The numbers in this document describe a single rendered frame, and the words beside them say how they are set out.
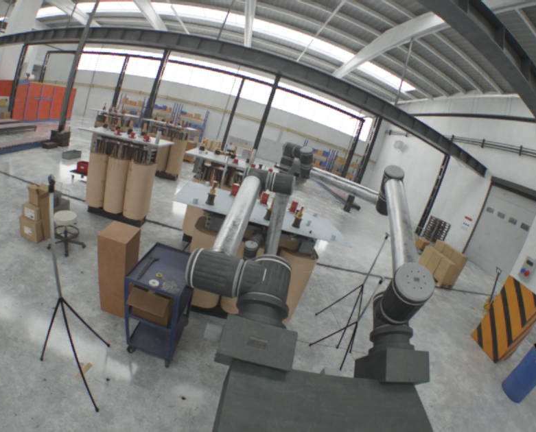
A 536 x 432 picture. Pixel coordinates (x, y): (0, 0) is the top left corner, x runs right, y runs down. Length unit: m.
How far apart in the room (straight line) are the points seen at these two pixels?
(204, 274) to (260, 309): 0.30
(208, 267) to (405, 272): 0.87
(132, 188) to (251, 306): 3.49
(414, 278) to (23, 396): 2.71
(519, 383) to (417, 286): 4.18
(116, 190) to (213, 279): 3.51
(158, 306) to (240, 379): 1.07
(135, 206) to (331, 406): 3.98
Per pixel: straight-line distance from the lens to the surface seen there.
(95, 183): 4.63
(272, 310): 1.04
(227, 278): 1.11
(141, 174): 4.16
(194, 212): 4.02
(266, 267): 1.12
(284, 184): 1.74
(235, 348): 0.93
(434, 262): 7.90
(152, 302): 1.87
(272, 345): 0.96
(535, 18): 11.76
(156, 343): 2.47
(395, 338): 1.30
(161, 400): 2.28
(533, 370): 5.00
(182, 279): 1.99
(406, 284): 1.10
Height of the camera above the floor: 2.05
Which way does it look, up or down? 17 degrees down
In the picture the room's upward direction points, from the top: 18 degrees clockwise
